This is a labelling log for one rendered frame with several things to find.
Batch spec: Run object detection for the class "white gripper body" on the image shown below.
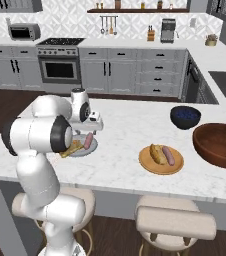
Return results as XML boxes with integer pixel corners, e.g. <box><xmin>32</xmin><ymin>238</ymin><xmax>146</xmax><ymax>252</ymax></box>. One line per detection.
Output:
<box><xmin>70</xmin><ymin>120</ymin><xmax>105</xmax><ymax>136</ymax></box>

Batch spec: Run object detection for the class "pink sausage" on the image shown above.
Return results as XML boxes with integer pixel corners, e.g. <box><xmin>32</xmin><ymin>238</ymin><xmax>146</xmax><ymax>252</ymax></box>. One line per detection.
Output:
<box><xmin>83</xmin><ymin>132</ymin><xmax>95</xmax><ymax>151</ymax></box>
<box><xmin>161</xmin><ymin>145</ymin><xmax>176</xmax><ymax>167</ymax></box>

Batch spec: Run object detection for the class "grey plate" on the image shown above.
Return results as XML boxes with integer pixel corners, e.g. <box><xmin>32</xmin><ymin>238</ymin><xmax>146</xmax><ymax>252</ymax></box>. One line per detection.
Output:
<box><xmin>66</xmin><ymin>133</ymin><xmax>99</xmax><ymax>158</ymax></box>

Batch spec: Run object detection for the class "golden bread bun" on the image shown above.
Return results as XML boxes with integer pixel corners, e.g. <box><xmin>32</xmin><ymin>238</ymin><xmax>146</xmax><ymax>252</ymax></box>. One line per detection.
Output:
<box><xmin>149</xmin><ymin>143</ymin><xmax>169</xmax><ymax>166</ymax></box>
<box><xmin>59</xmin><ymin>139</ymin><xmax>85</xmax><ymax>159</ymax></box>

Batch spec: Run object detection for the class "orange plate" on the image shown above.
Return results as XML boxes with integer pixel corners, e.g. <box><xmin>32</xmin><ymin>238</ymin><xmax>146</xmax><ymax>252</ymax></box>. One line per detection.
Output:
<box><xmin>138</xmin><ymin>144</ymin><xmax>185</xmax><ymax>176</ymax></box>

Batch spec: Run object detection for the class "dark blue bowl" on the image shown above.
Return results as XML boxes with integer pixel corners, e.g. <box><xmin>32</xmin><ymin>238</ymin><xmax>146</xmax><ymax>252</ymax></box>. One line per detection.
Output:
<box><xmin>169</xmin><ymin>105</ymin><xmax>202</xmax><ymax>131</ymax></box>

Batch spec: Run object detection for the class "brown wooden bowl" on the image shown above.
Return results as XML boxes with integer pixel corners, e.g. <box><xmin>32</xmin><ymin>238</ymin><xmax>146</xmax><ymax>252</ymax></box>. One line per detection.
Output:
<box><xmin>191</xmin><ymin>122</ymin><xmax>226</xmax><ymax>170</ymax></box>

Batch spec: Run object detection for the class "stainless steel oven range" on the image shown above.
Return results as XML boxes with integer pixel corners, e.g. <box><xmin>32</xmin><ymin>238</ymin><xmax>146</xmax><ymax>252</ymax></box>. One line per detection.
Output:
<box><xmin>35</xmin><ymin>37</ymin><xmax>86</xmax><ymax>95</ymax></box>

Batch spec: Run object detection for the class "grey base cupboard run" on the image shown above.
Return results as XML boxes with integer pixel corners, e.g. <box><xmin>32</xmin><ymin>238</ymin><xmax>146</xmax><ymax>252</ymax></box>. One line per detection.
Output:
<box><xmin>0</xmin><ymin>44</ymin><xmax>43</xmax><ymax>91</ymax></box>
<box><xmin>77</xmin><ymin>46</ymin><xmax>188</xmax><ymax>98</ymax></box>

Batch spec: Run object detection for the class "beige bar stool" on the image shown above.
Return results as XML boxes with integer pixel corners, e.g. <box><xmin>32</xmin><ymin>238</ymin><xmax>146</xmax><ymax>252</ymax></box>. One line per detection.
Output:
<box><xmin>11</xmin><ymin>185</ymin><xmax>97</xmax><ymax>256</ymax></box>
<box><xmin>134</xmin><ymin>194</ymin><xmax>218</xmax><ymax>256</ymax></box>

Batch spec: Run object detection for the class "wooden knife block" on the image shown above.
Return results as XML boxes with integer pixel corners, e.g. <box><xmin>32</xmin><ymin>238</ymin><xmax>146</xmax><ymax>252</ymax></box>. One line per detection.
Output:
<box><xmin>146</xmin><ymin>25</ymin><xmax>157</xmax><ymax>43</ymax></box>

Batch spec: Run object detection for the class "silver toaster oven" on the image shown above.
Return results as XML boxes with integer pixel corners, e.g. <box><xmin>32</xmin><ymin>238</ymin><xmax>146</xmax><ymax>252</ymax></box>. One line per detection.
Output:
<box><xmin>7</xmin><ymin>22</ymin><xmax>42</xmax><ymax>42</ymax></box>

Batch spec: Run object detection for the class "black dishwasher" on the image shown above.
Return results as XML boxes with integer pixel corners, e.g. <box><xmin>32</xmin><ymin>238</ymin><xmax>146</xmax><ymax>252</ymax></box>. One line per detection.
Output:
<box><xmin>184</xmin><ymin>55</ymin><xmax>220</xmax><ymax>105</ymax></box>

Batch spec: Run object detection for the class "silver coffee machine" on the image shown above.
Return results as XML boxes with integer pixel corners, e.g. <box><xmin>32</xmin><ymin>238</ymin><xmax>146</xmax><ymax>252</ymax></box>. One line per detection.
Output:
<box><xmin>160</xmin><ymin>18</ymin><xmax>179</xmax><ymax>44</ymax></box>

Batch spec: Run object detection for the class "basket with plant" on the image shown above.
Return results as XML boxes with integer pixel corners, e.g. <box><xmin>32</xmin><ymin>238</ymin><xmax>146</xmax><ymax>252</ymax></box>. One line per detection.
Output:
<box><xmin>204</xmin><ymin>33</ymin><xmax>219</xmax><ymax>47</ymax></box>

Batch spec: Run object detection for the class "rail with hanging utensils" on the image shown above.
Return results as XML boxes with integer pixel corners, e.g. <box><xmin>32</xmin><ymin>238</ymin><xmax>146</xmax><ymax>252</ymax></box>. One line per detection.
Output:
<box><xmin>99</xmin><ymin>14</ymin><xmax>120</xmax><ymax>36</ymax></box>

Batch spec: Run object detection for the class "brown wooden wall shelf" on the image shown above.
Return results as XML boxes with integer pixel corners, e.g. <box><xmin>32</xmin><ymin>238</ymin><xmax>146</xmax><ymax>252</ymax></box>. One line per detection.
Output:
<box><xmin>86</xmin><ymin>8</ymin><xmax>190</xmax><ymax>14</ymax></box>

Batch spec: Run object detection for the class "grey wall cupboard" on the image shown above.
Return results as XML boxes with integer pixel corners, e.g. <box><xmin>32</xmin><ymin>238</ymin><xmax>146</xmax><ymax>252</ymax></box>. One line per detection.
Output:
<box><xmin>0</xmin><ymin>0</ymin><xmax>44</xmax><ymax>14</ymax></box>

